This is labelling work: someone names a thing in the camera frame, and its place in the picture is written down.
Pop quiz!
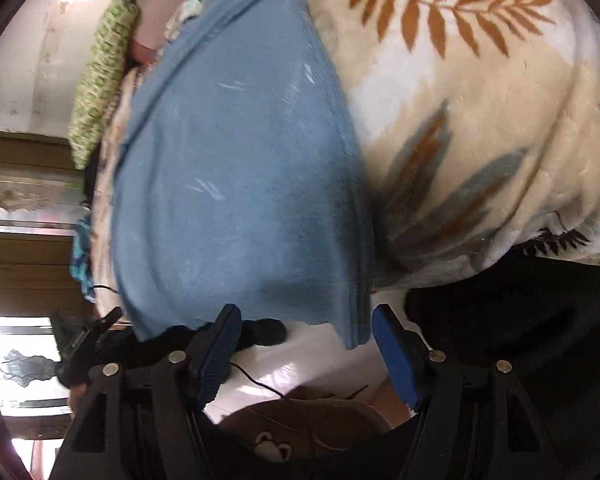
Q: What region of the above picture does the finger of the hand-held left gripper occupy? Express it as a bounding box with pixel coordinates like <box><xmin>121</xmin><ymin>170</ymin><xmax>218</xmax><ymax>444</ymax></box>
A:
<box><xmin>55</xmin><ymin>306</ymin><xmax>125</xmax><ymax>387</ymax></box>

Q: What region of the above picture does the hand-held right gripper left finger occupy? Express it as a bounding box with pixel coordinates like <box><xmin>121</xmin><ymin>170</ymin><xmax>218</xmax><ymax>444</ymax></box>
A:
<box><xmin>47</xmin><ymin>303</ymin><xmax>243</xmax><ymax>480</ymax></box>

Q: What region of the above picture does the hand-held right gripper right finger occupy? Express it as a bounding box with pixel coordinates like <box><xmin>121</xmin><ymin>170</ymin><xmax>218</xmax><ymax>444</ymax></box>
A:
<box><xmin>371</xmin><ymin>304</ymin><xmax>568</xmax><ymax>480</ymax></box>

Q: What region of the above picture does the blue knit sweater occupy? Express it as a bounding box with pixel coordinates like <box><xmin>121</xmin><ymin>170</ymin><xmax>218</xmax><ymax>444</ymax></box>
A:
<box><xmin>111</xmin><ymin>0</ymin><xmax>376</xmax><ymax>352</ymax></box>

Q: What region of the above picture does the blue striped cloth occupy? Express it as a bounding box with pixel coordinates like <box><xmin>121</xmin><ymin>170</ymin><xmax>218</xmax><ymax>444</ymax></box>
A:
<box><xmin>69</xmin><ymin>215</ymin><xmax>101</xmax><ymax>303</ymax></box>

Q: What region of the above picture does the wooden door with patterned glass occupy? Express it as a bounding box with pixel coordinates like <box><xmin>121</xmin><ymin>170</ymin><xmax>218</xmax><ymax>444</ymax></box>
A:
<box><xmin>0</xmin><ymin>130</ymin><xmax>106</xmax><ymax>480</ymax></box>

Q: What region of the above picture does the black cloth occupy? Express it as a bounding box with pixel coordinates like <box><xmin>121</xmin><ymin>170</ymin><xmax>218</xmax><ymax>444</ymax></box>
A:
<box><xmin>80</xmin><ymin>147</ymin><xmax>106</xmax><ymax>211</ymax></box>

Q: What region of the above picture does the leaf print blanket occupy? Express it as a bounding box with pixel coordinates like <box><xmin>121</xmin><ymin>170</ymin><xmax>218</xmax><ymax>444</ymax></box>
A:
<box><xmin>87</xmin><ymin>0</ymin><xmax>600</xmax><ymax>311</ymax></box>

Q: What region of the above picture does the green checked pillow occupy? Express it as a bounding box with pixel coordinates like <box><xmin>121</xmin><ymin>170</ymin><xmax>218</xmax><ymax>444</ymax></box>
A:
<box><xmin>67</xmin><ymin>0</ymin><xmax>153</xmax><ymax>171</ymax></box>

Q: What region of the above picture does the pink cushion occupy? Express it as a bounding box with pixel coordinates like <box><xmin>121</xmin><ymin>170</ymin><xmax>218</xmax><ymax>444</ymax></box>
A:
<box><xmin>130</xmin><ymin>0</ymin><xmax>231</xmax><ymax>66</ymax></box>

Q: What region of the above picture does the black cable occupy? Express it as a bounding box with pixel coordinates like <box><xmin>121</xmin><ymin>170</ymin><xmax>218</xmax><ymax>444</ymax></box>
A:
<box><xmin>227</xmin><ymin>360</ymin><xmax>341</xmax><ymax>453</ymax></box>

